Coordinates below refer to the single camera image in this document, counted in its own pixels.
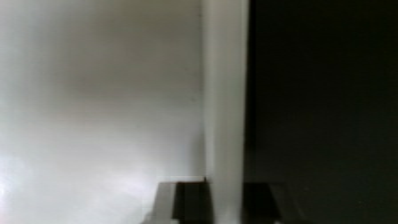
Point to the white square tabletop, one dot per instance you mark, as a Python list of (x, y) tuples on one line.
[(121, 107)]

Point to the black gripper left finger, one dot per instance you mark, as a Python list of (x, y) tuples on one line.
[(182, 205)]

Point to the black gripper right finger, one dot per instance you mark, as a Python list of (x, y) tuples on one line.
[(271, 207)]

